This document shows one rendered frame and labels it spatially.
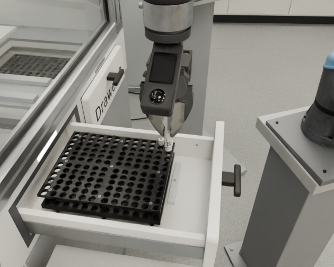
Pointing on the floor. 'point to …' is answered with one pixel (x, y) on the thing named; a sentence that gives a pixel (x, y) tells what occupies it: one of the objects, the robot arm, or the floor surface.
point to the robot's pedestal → (288, 211)
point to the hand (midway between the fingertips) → (167, 133)
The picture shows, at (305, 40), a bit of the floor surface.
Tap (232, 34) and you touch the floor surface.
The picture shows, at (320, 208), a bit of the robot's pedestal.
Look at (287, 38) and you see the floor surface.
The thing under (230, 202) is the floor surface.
